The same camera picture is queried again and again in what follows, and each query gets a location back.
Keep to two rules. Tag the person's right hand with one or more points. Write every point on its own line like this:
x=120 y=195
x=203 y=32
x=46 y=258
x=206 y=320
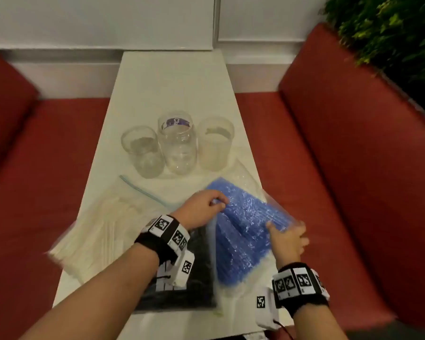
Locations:
x=288 y=244

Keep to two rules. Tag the person's left hand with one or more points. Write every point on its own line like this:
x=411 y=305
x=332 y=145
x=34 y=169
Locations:
x=198 y=210

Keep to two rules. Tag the large bundle of blue straws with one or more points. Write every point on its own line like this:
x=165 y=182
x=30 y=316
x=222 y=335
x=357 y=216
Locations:
x=244 y=230

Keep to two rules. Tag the clear plastic bag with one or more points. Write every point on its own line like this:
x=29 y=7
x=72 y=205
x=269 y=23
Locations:
x=255 y=279

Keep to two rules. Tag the frosted plastic jar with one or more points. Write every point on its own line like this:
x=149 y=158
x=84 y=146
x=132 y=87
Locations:
x=215 y=145

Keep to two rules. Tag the clear glass jar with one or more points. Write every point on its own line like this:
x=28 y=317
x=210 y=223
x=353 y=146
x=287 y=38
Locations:
x=177 y=145
x=143 y=152

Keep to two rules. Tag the bag of black straws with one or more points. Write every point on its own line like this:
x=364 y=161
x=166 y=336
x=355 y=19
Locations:
x=194 y=290

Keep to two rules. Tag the person's left forearm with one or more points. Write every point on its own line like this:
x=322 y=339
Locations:
x=102 y=297

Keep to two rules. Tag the person's right forearm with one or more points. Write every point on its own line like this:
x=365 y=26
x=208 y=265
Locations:
x=317 y=323

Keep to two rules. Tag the black right wristband with markers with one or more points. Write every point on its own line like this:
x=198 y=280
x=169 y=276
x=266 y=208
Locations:
x=301 y=292

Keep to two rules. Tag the black wristband with markers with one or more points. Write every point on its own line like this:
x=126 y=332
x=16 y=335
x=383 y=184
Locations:
x=156 y=242
x=301 y=292

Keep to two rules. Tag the black left wristband with markers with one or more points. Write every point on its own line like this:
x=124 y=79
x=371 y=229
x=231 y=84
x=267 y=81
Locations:
x=156 y=242

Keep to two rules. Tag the clear blue-zip bag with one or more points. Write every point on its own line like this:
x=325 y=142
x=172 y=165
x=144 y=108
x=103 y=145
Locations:
x=138 y=189

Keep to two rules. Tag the clear bag with white strips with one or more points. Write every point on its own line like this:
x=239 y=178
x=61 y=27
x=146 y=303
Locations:
x=217 y=304

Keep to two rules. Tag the green plant hedge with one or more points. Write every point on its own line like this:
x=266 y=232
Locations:
x=396 y=35

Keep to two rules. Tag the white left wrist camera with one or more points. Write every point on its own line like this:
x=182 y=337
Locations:
x=184 y=270

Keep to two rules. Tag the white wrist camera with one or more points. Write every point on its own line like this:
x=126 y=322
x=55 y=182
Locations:
x=264 y=308
x=184 y=270

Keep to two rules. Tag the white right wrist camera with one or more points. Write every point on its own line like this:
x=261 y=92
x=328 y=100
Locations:
x=264 y=308

